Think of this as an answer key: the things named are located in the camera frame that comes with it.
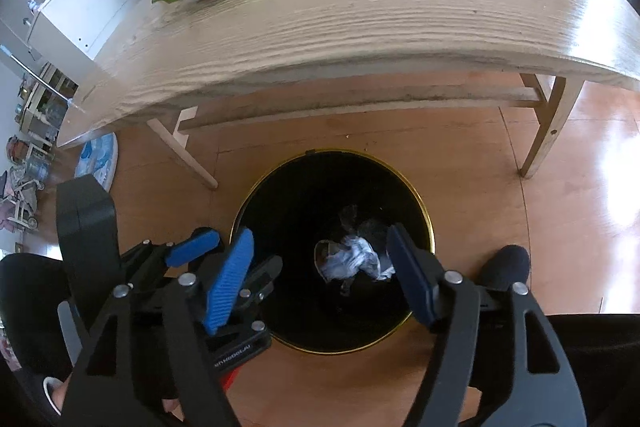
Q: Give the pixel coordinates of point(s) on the dark slipper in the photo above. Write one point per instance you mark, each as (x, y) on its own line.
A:
(35, 389)

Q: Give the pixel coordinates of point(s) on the crumpled white paper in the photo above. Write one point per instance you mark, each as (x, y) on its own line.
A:
(350, 259)

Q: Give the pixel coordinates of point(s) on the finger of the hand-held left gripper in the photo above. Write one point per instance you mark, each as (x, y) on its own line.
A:
(192, 248)
(264, 273)

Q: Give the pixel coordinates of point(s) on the person's leg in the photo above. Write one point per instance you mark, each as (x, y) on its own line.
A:
(30, 302)
(600, 357)

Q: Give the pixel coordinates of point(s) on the black trash bin gold rim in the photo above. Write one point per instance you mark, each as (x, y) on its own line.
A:
(300, 207)

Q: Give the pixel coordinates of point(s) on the white cabinet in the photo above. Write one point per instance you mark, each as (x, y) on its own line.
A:
(90, 2)

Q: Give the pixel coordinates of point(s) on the wooden table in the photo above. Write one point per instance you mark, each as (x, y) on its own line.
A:
(375, 32)

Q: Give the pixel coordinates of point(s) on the blue round floor mat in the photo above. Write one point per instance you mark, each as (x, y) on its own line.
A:
(97, 159)

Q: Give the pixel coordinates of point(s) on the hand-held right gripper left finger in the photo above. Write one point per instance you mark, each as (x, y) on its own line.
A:
(229, 283)

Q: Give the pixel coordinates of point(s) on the person's right leg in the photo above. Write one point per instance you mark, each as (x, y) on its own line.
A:
(600, 357)

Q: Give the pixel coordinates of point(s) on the cluttered metal shelf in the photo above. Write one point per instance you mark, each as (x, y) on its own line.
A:
(42, 102)

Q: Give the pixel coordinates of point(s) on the person's left leg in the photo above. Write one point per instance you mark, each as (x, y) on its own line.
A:
(30, 302)

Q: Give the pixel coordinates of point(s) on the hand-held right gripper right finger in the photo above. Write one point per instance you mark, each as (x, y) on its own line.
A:
(411, 282)

